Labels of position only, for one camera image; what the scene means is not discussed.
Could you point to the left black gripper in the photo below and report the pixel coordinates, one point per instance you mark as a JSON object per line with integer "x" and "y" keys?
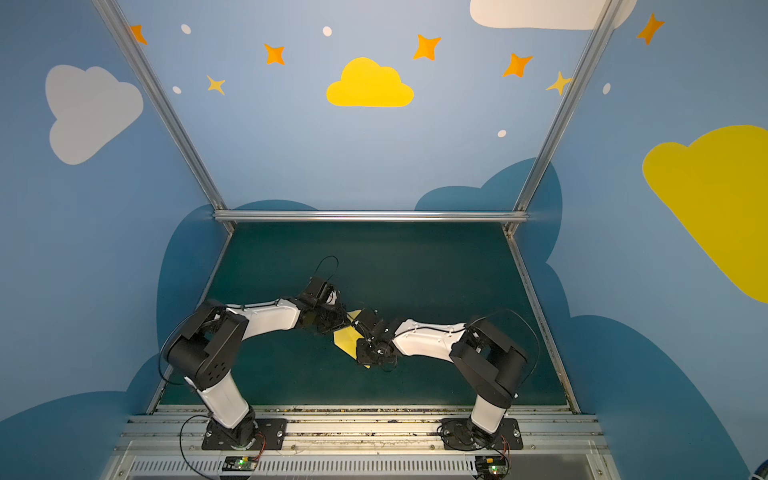
{"x": 332, "y": 318}

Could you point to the yellow square paper sheet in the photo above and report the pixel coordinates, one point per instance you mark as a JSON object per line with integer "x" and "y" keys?
{"x": 347, "y": 336}

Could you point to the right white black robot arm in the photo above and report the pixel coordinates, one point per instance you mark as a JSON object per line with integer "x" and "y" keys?
{"x": 491, "y": 363}

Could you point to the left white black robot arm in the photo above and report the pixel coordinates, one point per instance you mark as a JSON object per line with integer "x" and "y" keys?
{"x": 205, "y": 346}

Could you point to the right green circuit board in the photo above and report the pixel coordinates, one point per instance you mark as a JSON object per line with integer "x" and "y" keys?
{"x": 491, "y": 468}

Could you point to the green circuit board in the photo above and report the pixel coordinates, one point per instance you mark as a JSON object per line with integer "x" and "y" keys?
{"x": 240, "y": 464}
{"x": 491, "y": 468}

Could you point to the left green circuit board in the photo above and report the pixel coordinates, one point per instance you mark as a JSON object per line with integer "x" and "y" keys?
{"x": 240, "y": 464}

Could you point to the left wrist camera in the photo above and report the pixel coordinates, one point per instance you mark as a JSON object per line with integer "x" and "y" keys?
{"x": 319, "y": 291}

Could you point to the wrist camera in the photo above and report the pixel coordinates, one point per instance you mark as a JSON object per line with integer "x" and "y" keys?
{"x": 319, "y": 291}
{"x": 370, "y": 325}

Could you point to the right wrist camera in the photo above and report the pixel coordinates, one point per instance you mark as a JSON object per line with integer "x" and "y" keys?
{"x": 370, "y": 325}

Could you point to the rear aluminium frame crossbar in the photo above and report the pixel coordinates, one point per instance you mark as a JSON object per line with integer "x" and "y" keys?
{"x": 368, "y": 216}

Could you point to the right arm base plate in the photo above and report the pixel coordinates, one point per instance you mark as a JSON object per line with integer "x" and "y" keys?
{"x": 462, "y": 435}

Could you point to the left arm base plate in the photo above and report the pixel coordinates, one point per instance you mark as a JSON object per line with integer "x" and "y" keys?
{"x": 251, "y": 434}

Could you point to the white slotted cable duct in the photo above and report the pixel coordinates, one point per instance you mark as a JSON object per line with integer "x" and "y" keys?
{"x": 290, "y": 466}

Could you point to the front aluminium rail bed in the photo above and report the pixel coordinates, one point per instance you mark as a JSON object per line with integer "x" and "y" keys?
{"x": 558, "y": 444}

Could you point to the left aluminium frame post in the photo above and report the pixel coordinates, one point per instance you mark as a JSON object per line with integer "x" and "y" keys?
{"x": 115, "y": 21}

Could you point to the aluminium frame post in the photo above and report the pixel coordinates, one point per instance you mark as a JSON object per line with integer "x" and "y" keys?
{"x": 115, "y": 21}
{"x": 591, "y": 55}

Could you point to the right aluminium frame post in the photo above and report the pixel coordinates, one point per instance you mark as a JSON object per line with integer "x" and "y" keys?
{"x": 591, "y": 55}

